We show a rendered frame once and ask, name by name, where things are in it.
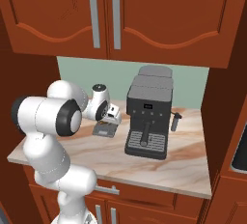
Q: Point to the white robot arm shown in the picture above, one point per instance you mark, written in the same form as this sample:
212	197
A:
45	118

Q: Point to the grey digital scale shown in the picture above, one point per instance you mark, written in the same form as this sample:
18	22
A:
104	131

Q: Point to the brown tall oven cabinet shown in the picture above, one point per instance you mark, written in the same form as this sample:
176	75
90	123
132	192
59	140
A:
225	112

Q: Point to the black espresso coffee machine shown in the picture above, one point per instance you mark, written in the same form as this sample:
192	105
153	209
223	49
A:
148	115

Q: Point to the brown drawer front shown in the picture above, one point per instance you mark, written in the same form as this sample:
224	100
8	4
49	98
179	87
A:
141	194

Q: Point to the brown base cupboard door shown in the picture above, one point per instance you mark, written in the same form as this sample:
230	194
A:
45	203
151	216

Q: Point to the brown wall cupboard door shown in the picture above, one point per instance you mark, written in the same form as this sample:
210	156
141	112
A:
173	15
48	12

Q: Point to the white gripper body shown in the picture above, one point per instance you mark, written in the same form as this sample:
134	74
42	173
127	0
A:
115	114

